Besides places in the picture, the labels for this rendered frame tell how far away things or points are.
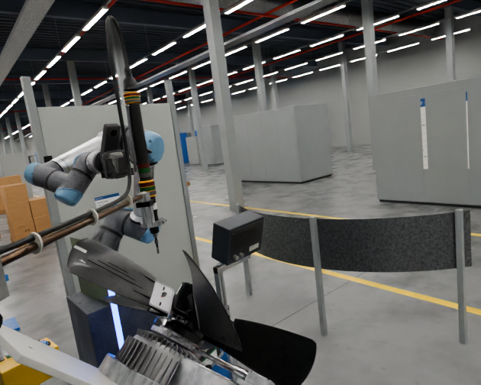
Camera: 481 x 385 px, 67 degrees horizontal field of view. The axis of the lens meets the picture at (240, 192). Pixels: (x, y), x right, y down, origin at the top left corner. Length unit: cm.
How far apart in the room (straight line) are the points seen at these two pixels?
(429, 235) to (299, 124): 836
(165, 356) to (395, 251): 213
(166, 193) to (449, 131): 499
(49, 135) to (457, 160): 594
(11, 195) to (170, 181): 555
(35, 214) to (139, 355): 772
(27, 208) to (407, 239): 730
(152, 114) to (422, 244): 233
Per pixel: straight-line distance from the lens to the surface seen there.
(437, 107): 700
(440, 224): 286
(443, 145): 699
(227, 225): 173
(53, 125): 288
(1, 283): 55
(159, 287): 105
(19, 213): 856
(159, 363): 97
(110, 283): 96
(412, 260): 288
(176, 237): 340
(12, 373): 135
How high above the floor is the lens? 165
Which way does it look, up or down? 9 degrees down
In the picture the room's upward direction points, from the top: 7 degrees counter-clockwise
